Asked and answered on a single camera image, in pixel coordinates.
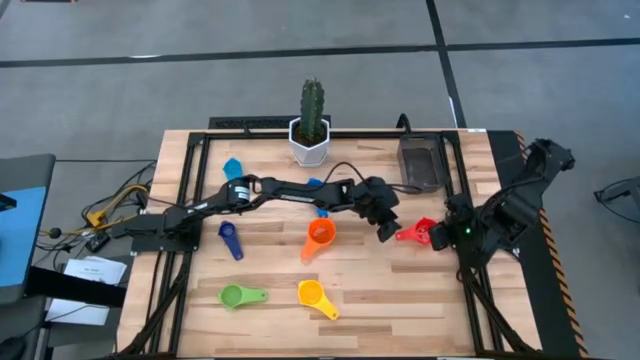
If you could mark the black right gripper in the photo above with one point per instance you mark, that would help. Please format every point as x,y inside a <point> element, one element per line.
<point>457,225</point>

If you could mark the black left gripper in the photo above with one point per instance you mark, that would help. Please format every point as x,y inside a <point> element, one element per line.
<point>375,200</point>

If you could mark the red measuring cup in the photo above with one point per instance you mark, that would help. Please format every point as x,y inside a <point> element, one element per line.
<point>412,234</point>

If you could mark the orange measuring cup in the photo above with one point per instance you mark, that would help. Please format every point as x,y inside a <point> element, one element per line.
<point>321,232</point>

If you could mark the yellow measuring cup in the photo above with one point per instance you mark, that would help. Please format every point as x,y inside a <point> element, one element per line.
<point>311,292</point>

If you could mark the cyan measuring cup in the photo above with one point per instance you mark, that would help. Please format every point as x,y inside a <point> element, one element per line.
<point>232,169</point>

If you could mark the small dark blue measuring cup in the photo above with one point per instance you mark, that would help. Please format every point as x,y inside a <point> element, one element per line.
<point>231,240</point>

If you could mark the green measuring cup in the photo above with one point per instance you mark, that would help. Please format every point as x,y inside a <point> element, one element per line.
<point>232,296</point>

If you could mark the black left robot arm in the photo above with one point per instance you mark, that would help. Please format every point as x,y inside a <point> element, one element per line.
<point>300,192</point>

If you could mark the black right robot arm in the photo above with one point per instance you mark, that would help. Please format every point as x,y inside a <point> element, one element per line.
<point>530,200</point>

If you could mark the dark grey rectangular basket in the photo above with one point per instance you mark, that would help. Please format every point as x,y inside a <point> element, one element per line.
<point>421,165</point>

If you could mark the white hexagonal plant pot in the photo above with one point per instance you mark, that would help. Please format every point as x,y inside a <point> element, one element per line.
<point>310,155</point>

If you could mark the green cactus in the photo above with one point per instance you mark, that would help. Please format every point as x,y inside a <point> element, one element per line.
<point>312,110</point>

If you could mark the black mat with hazard stripes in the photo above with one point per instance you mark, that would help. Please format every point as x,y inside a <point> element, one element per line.
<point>552,320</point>

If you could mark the small black device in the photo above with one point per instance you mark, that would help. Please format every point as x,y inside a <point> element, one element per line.
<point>97,243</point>

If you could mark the white printed paper sheet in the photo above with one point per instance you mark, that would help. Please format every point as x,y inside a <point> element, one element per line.
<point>95,270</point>

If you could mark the white blank paper sheet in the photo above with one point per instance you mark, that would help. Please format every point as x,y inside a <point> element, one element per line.
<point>75,312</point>

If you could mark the black ball knob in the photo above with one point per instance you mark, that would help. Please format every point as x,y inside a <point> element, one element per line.
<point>55,233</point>

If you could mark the blue board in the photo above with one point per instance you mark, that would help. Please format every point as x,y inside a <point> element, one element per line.
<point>20,240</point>

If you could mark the black aluminium table frame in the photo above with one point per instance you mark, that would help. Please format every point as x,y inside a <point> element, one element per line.
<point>350,134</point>

